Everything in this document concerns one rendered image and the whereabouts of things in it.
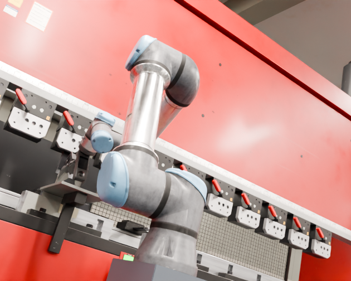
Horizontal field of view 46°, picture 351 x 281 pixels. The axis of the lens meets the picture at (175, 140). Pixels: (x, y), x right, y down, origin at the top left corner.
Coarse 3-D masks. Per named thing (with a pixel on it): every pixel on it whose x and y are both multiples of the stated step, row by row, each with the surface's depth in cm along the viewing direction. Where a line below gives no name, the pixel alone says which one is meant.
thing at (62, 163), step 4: (64, 152) 171; (64, 156) 171; (68, 156) 172; (60, 160) 170; (64, 160) 171; (60, 164) 169; (64, 164) 170; (60, 168) 169; (56, 172) 169; (68, 172) 172
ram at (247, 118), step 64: (0, 0) 165; (64, 0) 180; (128, 0) 199; (64, 64) 175; (256, 64) 241; (192, 128) 207; (256, 128) 232; (320, 128) 264; (256, 192) 223; (320, 192) 253
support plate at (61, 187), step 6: (48, 186) 153; (54, 186) 149; (60, 186) 146; (66, 186) 143; (72, 186) 143; (48, 192) 163; (54, 192) 160; (60, 192) 157; (66, 192) 154; (84, 192) 146; (90, 192) 146; (90, 198) 153; (96, 198) 150
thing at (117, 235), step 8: (0, 192) 177; (8, 192) 179; (0, 200) 177; (8, 200) 178; (16, 200) 180; (96, 224) 198; (112, 232) 202; (120, 232) 204; (128, 232) 207; (112, 240) 201; (120, 240) 204; (128, 240) 206; (136, 240) 208; (136, 248) 208
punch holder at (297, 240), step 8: (288, 216) 238; (296, 216) 237; (288, 224) 236; (304, 224) 239; (288, 232) 234; (296, 232) 234; (304, 232) 238; (280, 240) 236; (288, 240) 232; (296, 240) 233; (304, 240) 236; (296, 248) 240; (304, 248) 235
